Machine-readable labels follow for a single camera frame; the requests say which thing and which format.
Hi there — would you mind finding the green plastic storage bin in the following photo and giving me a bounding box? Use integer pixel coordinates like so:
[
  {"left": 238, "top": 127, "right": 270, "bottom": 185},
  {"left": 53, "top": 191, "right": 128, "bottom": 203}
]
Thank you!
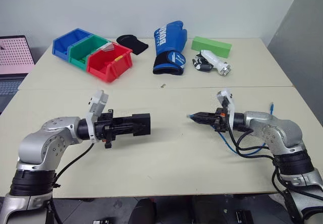
[{"left": 68, "top": 35, "right": 112, "bottom": 72}]

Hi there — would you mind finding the black fabric pad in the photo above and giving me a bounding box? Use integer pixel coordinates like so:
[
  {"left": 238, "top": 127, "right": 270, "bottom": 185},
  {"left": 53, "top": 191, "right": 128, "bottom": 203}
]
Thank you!
[{"left": 116, "top": 34, "right": 149, "bottom": 56}]

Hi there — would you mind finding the grey partition panel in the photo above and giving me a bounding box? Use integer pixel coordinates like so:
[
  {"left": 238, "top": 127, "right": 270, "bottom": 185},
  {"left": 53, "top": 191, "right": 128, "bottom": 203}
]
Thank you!
[{"left": 267, "top": 0, "right": 323, "bottom": 129}]

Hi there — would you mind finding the blue plastic storage bin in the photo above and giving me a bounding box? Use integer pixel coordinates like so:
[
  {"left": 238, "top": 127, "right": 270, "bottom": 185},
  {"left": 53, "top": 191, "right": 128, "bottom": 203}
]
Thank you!
[{"left": 52, "top": 28, "right": 93, "bottom": 61}]

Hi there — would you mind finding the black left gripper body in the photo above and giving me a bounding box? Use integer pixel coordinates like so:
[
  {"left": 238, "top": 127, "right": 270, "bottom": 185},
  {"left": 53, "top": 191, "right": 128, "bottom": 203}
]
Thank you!
[{"left": 94, "top": 108, "right": 118, "bottom": 149}]

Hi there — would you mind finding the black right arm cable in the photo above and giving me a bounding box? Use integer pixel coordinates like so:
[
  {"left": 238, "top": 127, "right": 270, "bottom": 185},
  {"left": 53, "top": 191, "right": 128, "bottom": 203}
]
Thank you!
[{"left": 225, "top": 119, "right": 303, "bottom": 222}]

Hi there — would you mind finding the laptop with pink screen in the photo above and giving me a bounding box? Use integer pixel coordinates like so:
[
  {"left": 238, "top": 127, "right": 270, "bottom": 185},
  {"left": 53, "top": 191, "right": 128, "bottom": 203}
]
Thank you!
[{"left": 0, "top": 35, "right": 36, "bottom": 114}]

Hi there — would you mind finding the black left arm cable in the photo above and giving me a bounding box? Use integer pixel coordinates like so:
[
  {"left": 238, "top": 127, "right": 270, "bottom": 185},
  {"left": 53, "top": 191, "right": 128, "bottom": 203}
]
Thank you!
[{"left": 46, "top": 143, "right": 95, "bottom": 224}]

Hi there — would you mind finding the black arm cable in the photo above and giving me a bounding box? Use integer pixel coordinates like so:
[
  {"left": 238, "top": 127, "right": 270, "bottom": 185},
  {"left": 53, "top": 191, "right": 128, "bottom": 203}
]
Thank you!
[
  {"left": 46, "top": 143, "right": 95, "bottom": 224},
  {"left": 225, "top": 119, "right": 303, "bottom": 222}
]

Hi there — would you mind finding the blue Ethernet cable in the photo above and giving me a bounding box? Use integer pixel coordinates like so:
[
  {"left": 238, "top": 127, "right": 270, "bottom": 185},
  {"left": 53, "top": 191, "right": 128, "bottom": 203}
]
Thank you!
[{"left": 186, "top": 102, "right": 276, "bottom": 157}]

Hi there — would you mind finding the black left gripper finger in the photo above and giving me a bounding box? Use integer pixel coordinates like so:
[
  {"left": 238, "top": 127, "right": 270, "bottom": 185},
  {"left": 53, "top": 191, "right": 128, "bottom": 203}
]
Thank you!
[
  {"left": 113, "top": 116, "right": 135, "bottom": 127},
  {"left": 114, "top": 125, "right": 135, "bottom": 137}
]

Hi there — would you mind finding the blue boxing glove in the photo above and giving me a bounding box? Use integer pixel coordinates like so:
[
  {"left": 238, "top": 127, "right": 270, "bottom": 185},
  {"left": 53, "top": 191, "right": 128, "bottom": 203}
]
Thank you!
[{"left": 152, "top": 20, "right": 188, "bottom": 76}]

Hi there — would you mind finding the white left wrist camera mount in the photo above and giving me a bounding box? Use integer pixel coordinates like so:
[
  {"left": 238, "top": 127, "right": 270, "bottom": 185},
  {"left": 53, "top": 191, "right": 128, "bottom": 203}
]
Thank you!
[{"left": 85, "top": 90, "right": 110, "bottom": 144}]

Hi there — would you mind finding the white robotic hand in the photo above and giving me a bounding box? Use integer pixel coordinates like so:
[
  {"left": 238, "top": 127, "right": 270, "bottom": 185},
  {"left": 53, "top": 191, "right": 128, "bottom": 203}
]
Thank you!
[{"left": 192, "top": 49, "right": 232, "bottom": 77}]

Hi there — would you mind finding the green foam block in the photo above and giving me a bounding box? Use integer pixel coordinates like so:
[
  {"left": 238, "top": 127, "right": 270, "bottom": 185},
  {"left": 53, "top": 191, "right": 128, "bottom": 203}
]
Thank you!
[{"left": 191, "top": 35, "right": 233, "bottom": 59}]

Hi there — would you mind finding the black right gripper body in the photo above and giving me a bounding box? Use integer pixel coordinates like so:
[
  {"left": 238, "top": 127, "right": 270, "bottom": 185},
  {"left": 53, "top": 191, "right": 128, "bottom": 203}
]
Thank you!
[{"left": 213, "top": 107, "right": 230, "bottom": 133}]

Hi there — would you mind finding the black rounded shape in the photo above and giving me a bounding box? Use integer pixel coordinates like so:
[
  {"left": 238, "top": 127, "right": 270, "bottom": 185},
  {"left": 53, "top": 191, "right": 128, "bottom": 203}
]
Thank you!
[{"left": 130, "top": 197, "right": 157, "bottom": 224}]

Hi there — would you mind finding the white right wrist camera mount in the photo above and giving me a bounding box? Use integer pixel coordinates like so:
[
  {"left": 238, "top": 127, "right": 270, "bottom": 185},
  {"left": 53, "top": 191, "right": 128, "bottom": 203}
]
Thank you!
[{"left": 216, "top": 88, "right": 237, "bottom": 132}]

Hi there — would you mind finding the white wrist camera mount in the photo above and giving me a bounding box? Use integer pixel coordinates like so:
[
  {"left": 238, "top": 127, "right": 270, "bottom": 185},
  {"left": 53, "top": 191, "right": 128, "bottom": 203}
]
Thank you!
[
  {"left": 216, "top": 88, "right": 237, "bottom": 132},
  {"left": 85, "top": 90, "right": 110, "bottom": 144}
]

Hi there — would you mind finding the red plastic storage bin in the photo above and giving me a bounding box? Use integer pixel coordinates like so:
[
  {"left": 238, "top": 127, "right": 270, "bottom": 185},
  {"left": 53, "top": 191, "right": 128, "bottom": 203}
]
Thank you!
[{"left": 86, "top": 44, "right": 134, "bottom": 84}]

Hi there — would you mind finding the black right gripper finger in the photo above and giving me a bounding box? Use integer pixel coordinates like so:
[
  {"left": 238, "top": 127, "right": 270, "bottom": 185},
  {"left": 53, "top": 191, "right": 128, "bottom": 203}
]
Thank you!
[
  {"left": 190, "top": 111, "right": 217, "bottom": 121},
  {"left": 192, "top": 118, "right": 217, "bottom": 128}
]

